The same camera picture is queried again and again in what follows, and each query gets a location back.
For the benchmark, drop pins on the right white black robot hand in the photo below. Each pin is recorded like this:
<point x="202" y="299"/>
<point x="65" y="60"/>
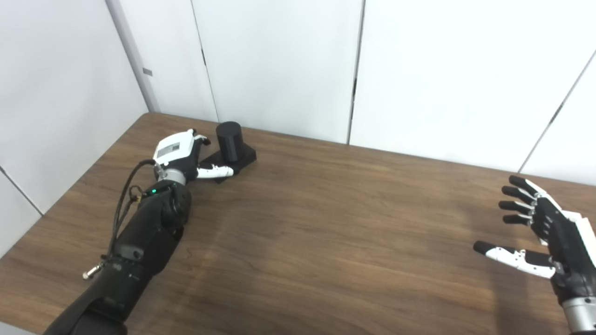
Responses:
<point x="570" y="251"/>

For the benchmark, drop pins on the black peg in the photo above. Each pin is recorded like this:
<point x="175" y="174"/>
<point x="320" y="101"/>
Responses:
<point x="230" y="139"/>

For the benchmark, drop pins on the white square piece with hole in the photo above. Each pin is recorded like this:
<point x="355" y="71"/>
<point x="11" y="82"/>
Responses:
<point x="572" y="216"/>

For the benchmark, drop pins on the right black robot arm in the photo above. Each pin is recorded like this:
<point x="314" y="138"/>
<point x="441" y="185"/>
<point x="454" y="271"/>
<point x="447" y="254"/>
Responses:
<point x="582" y="316"/>

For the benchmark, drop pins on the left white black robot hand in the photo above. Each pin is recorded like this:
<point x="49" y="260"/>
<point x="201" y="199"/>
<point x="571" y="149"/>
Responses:
<point x="174" y="149"/>

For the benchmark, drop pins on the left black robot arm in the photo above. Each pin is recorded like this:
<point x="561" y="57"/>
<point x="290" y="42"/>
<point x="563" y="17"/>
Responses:
<point x="144" y="242"/>

